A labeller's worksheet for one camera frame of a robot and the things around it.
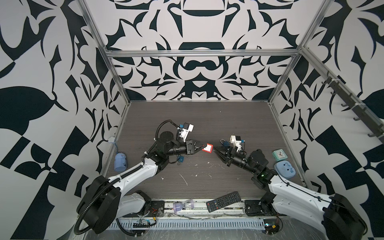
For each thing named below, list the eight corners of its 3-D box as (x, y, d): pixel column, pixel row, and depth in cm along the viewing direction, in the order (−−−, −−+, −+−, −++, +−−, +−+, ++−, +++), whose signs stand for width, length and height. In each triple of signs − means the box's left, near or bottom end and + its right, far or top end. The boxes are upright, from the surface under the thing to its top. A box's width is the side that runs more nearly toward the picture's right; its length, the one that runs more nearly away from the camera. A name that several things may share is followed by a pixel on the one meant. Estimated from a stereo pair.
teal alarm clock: (276, 162, 92) (279, 160, 89) (270, 153, 96) (272, 150, 93) (285, 159, 94) (288, 157, 91) (279, 150, 98) (281, 147, 95)
